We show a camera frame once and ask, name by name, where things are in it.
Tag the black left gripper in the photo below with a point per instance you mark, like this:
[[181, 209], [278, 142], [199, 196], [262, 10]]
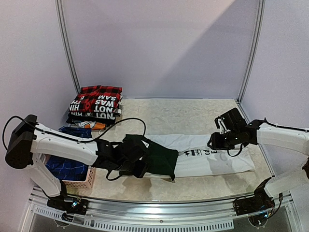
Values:
[[140, 172]]

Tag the black white checkered folded shirt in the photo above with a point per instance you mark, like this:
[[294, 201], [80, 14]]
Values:
[[104, 118]]

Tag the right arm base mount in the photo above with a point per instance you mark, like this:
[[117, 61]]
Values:
[[259, 211]]

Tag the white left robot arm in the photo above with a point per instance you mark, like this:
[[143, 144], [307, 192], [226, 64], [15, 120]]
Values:
[[31, 139]]

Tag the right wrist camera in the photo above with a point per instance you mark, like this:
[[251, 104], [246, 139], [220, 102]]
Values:
[[231, 120]]

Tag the red black plaid shirt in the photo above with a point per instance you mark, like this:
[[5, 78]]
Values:
[[96, 99]]

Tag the orange white folded garment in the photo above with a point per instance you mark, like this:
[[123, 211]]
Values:
[[91, 125]]

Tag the left aluminium frame post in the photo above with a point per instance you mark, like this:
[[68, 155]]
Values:
[[66, 44]]

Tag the dark green garment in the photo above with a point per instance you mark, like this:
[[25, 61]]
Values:
[[161, 160]]

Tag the aluminium front rail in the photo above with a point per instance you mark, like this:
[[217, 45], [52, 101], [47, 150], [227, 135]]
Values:
[[116, 216]]

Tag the navy blue garment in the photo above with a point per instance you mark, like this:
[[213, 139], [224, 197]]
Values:
[[67, 169]]

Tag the pink plastic laundry basket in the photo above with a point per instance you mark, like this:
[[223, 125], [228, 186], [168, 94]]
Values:
[[87, 184]]

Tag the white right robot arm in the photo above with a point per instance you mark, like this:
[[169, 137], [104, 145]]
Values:
[[264, 134]]

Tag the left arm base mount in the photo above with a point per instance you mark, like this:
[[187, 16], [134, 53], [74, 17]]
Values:
[[70, 206]]

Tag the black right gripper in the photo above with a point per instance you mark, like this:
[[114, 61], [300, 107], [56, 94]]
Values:
[[215, 141]]

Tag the right aluminium frame post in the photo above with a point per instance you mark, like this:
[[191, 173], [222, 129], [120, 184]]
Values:
[[253, 50]]

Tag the aluminium frame post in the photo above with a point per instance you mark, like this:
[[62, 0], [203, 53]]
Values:
[[66, 44], [253, 50]]

